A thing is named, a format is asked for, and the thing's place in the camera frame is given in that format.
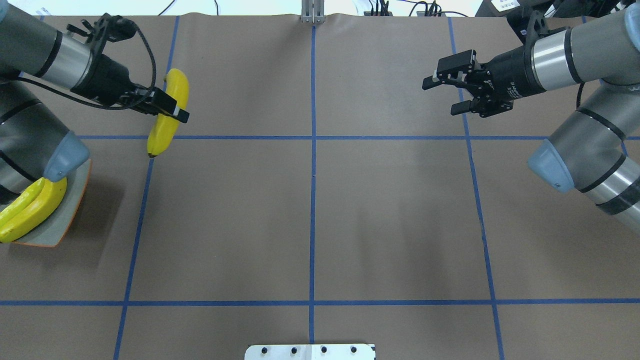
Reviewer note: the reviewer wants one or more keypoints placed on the lower small circuit board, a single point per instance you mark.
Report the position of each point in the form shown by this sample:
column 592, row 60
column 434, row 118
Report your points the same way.
column 426, row 9

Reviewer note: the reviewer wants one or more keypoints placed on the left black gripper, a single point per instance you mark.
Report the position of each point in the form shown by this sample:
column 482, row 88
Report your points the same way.
column 102, row 78

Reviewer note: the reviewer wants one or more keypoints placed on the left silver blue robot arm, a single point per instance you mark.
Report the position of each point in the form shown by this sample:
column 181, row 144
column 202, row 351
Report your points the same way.
column 72, row 64

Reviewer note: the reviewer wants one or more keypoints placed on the aluminium frame post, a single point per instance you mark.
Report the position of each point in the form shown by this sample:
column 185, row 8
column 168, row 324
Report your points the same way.
column 312, row 12

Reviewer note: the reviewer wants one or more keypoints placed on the small circuit board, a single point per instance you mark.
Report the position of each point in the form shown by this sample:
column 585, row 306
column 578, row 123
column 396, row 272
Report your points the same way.
column 377, row 9
column 426, row 9

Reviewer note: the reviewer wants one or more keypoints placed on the yellow banana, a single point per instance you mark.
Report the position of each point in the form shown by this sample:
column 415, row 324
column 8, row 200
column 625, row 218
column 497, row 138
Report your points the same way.
column 22, row 202
column 176, row 96
column 38, row 211

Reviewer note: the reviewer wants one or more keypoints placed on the upper small circuit board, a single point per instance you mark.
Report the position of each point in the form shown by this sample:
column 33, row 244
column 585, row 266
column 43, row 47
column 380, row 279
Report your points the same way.
column 377, row 9

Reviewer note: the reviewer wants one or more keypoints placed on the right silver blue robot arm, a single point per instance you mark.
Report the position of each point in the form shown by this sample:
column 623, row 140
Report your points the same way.
column 584, row 152

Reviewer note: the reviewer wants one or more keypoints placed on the grey square plate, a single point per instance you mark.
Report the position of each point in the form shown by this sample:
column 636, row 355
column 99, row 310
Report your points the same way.
column 52, row 230

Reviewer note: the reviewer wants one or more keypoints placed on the black label printer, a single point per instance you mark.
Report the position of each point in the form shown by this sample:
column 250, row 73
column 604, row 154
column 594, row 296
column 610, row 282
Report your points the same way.
column 500, row 8

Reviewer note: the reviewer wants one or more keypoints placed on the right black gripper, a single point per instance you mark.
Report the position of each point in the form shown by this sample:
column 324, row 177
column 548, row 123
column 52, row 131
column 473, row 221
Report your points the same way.
column 511, row 74

